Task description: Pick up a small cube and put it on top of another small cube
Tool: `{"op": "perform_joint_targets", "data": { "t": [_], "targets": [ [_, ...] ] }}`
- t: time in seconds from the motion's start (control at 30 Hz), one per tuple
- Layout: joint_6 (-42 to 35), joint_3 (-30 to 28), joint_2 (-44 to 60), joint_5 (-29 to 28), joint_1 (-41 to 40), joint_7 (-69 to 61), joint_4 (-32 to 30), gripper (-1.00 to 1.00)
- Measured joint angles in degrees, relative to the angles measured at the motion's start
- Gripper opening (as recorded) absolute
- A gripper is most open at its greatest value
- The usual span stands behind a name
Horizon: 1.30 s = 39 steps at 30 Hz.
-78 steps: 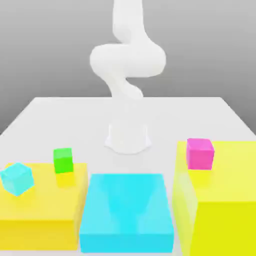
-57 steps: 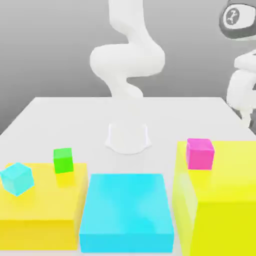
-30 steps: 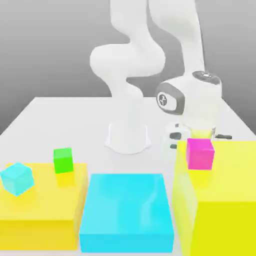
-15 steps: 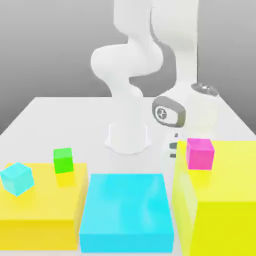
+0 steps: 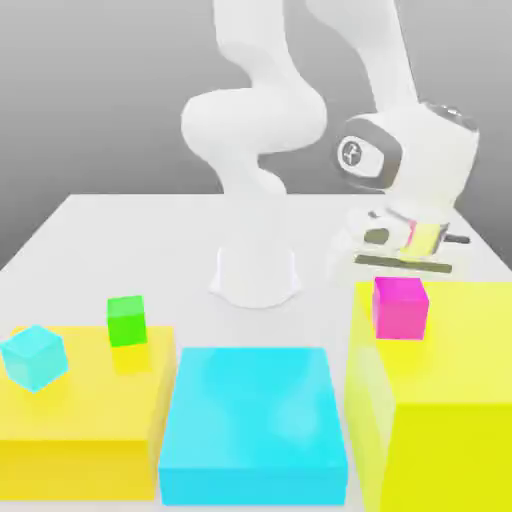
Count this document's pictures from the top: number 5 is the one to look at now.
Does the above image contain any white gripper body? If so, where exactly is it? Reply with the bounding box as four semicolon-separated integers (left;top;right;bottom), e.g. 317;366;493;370
328;247;455;288

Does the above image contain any small magenta cube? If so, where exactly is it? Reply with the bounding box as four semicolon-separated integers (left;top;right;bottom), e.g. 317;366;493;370
372;276;430;342

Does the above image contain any small green cube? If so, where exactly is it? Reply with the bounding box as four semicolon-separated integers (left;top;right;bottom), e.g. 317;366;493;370
106;294;149;348

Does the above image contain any small cyan cube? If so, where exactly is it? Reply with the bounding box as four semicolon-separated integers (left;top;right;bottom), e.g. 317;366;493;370
0;324;70;394

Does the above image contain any large lemon yellow box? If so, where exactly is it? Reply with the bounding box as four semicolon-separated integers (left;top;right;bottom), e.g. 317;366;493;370
344;281;512;512

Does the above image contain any large cyan box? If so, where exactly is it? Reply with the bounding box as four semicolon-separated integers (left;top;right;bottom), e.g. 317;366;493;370
157;346;349;508

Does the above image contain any large orange-yellow box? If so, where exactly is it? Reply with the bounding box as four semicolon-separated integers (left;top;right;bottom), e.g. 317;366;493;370
0;325;178;502

